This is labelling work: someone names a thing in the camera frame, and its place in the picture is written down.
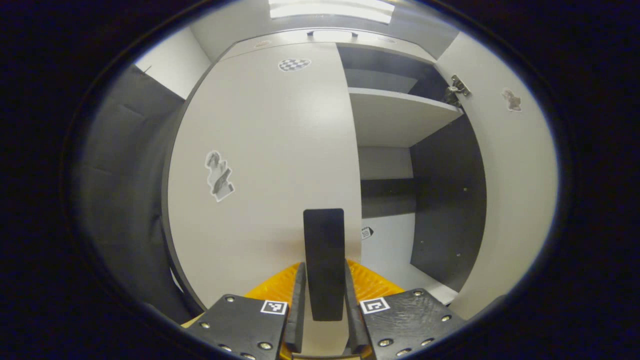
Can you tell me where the metal cabinet top handle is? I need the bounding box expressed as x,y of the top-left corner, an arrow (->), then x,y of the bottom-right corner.
306,30 -> 359,39

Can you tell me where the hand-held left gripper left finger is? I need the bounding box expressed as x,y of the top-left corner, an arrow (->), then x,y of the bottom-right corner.
182,260 -> 307,360

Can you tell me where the white cabinet shelf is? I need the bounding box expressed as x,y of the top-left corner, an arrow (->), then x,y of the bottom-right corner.
361,250 -> 460,305
347,87 -> 465,148

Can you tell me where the beige cabinet door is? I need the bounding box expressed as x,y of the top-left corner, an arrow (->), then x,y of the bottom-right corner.
435,32 -> 558,321
167,42 -> 363,308

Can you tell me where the metal door hinge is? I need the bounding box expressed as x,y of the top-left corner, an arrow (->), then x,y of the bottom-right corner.
445,75 -> 472,108

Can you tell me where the black door handle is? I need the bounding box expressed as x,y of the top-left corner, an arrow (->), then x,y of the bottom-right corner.
303,208 -> 347,322

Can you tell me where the black backdrop cloth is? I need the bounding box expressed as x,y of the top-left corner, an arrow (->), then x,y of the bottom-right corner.
70,65 -> 201,326

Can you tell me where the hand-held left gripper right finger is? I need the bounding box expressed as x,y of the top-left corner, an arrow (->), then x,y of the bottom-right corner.
344,259 -> 468,360

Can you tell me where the beige double-door shoe cabinet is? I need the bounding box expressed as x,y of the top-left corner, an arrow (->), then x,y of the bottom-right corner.
161,27 -> 488,313

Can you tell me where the large ceiling light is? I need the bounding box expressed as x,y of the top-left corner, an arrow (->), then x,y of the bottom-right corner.
268,0 -> 396,25

